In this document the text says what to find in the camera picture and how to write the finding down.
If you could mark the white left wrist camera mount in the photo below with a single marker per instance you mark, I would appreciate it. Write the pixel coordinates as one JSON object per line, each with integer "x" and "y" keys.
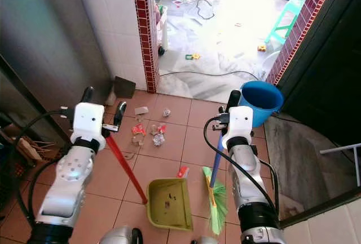
{"x": 88, "y": 121}

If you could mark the red snack packet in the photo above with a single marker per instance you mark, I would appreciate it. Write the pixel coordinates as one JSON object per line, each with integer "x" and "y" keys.
{"x": 183, "y": 171}

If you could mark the green plastic stool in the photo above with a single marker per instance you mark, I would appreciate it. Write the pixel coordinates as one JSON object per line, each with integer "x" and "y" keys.
{"x": 293, "y": 7}

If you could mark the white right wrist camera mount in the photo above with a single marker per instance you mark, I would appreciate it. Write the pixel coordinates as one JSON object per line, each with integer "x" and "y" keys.
{"x": 238, "y": 124}

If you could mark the white paper scrap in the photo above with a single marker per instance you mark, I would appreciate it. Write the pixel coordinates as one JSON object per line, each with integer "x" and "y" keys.
{"x": 141, "y": 110}

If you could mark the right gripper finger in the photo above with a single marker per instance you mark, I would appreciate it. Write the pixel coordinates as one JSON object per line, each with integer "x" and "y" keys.
{"x": 234, "y": 98}

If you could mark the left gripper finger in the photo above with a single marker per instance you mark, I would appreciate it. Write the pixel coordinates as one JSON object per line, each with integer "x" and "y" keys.
{"x": 88, "y": 94}
{"x": 120, "y": 112}

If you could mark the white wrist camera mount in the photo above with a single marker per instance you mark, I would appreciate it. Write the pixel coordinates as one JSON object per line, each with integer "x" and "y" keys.
{"x": 88, "y": 121}
{"x": 238, "y": 124}

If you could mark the small green yellow toy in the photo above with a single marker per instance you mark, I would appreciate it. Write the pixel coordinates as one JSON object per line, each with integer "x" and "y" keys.
{"x": 192, "y": 56}

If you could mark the silver robot left leg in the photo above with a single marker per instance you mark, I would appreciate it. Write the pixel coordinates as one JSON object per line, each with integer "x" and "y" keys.
{"x": 121, "y": 236}

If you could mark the blue plastic bucket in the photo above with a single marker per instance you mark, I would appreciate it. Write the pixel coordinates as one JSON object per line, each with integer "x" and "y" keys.
{"x": 262, "y": 100}

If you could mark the brown cardboard box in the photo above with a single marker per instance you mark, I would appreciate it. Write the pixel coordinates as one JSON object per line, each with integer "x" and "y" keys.
{"x": 28, "y": 145}

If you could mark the brown cardboard piece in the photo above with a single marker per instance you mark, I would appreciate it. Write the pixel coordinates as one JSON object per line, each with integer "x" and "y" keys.
{"x": 124, "y": 87}

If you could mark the silver robot leg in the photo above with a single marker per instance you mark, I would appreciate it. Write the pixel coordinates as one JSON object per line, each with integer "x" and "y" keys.
{"x": 204, "y": 240}
{"x": 121, "y": 236}

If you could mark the silver robot right leg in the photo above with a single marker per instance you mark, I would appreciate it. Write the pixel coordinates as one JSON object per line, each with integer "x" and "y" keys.
{"x": 204, "y": 240}

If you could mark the dark plastic crate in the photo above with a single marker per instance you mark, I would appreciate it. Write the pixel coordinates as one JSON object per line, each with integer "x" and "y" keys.
{"x": 12, "y": 172}

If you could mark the white wheeled cart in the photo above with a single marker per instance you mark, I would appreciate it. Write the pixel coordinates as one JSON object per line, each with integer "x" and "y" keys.
{"x": 161, "y": 27}

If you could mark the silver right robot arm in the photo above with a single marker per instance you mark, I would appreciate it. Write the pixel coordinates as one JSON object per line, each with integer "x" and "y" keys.
{"x": 248, "y": 182}

